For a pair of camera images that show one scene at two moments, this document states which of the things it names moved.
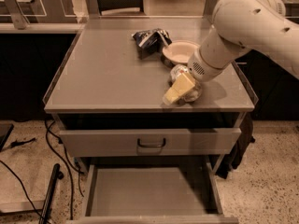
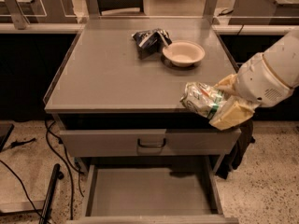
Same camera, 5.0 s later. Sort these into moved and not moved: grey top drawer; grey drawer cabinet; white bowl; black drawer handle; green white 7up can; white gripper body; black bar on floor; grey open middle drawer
Moved: green white 7up can; white gripper body
Not moved: grey top drawer; black drawer handle; grey open middle drawer; black bar on floor; grey drawer cabinet; white bowl
